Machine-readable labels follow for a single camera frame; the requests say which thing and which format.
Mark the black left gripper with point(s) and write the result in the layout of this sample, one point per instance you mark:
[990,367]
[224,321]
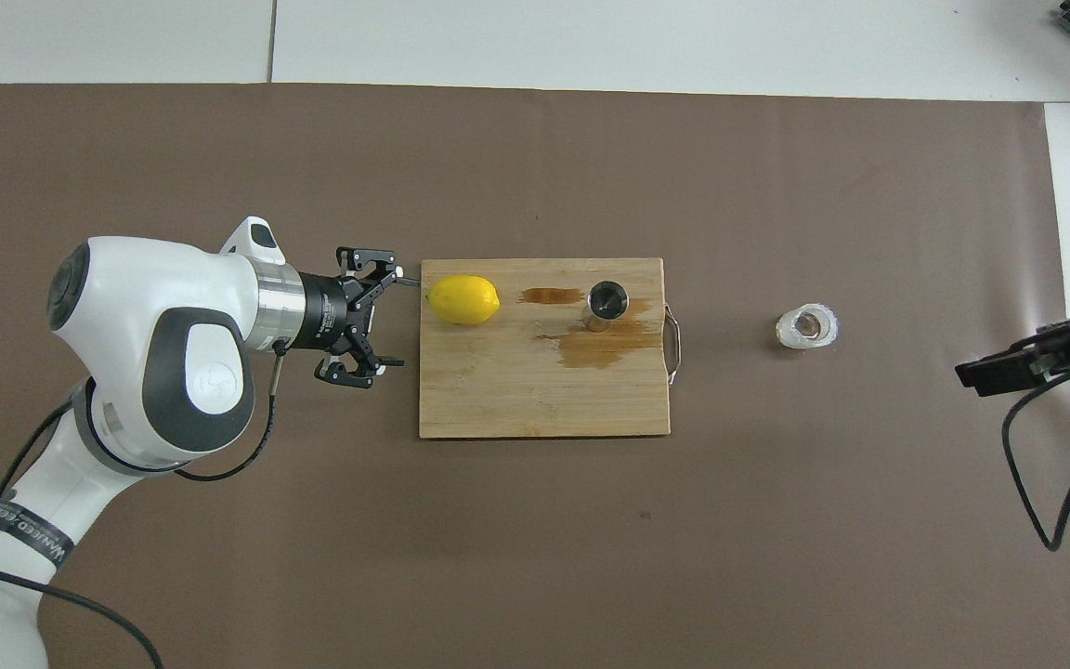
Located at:
[335,316]

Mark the small clear glass cup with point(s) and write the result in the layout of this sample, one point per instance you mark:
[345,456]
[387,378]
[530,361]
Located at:
[790,333]

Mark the steel cocktail jigger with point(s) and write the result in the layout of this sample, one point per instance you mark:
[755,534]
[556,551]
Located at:
[607,299]

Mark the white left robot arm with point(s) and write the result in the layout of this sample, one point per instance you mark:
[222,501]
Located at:
[145,307]

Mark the yellow lemon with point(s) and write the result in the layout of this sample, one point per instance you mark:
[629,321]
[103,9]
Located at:
[463,299]

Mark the wooden cutting board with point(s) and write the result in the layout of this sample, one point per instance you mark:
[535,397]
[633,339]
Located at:
[498,390]

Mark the brown paper table mat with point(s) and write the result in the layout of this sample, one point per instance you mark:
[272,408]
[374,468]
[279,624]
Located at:
[498,557]

